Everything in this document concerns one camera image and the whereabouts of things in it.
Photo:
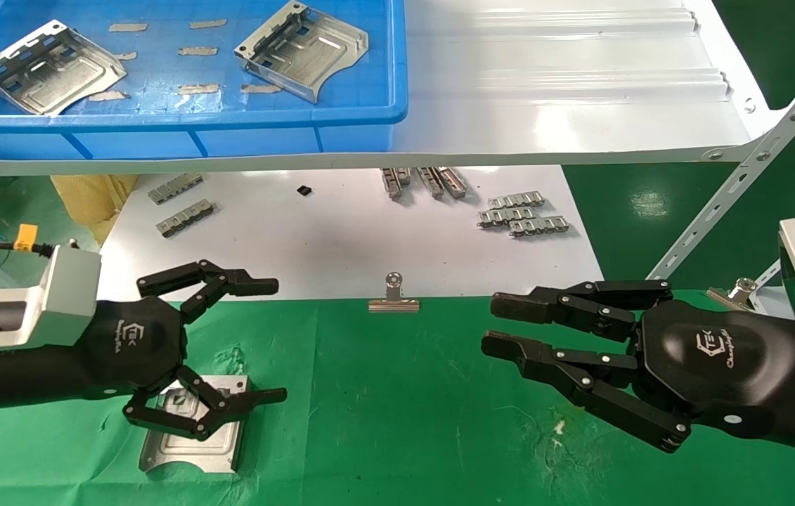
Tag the toothed metal strip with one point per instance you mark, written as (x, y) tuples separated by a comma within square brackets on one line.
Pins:
[(176, 188), (506, 216), (539, 225), (516, 199), (185, 218)]

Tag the silver binder clip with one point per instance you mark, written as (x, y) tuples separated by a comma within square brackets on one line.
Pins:
[(393, 304), (741, 288)]

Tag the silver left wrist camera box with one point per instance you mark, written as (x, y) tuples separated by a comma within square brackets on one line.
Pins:
[(67, 302)]

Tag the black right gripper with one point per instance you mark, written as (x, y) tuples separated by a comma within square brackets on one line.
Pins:
[(720, 358)]

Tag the stamped metal bracket plate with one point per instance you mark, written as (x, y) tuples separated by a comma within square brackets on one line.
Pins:
[(53, 70), (306, 53), (186, 450)]

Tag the green table cloth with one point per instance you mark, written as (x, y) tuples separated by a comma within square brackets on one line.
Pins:
[(369, 422)]

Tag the blue plastic bin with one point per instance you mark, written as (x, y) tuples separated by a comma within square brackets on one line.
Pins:
[(158, 133)]

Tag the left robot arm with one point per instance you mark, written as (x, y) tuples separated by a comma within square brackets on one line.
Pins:
[(3, 379)]

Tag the beige tape strip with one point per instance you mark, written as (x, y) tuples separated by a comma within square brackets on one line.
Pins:
[(207, 24), (107, 95), (198, 88), (126, 55), (197, 50), (127, 27), (261, 88)]

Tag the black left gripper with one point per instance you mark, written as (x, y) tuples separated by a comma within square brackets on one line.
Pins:
[(133, 344)]

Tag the white metal shelf rack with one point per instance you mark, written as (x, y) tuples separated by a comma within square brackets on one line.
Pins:
[(545, 105)]

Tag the yellow fabric bundle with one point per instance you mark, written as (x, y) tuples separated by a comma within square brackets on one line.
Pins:
[(88, 200)]

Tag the small black clip part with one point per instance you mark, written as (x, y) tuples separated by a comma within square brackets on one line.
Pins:
[(304, 190)]

